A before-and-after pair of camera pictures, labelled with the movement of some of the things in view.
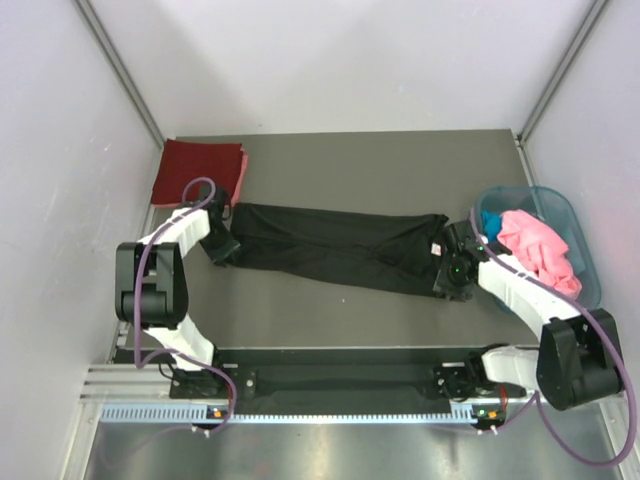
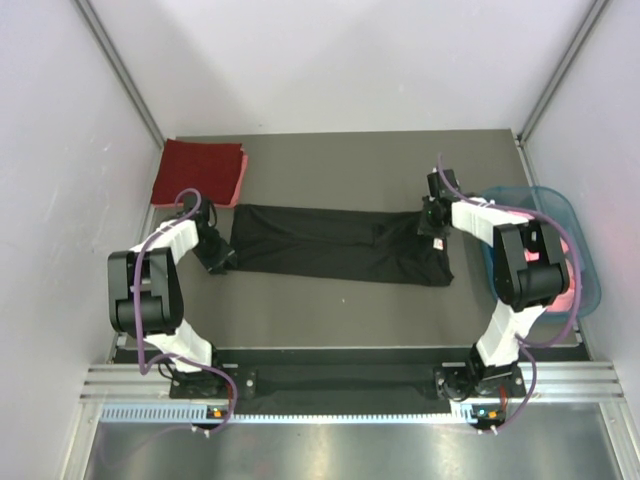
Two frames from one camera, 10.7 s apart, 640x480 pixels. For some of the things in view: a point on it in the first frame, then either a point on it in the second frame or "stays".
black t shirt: (392, 252) stays
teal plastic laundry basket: (553, 208) stays
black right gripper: (444, 284) to (426, 228)
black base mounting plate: (339, 380) stays
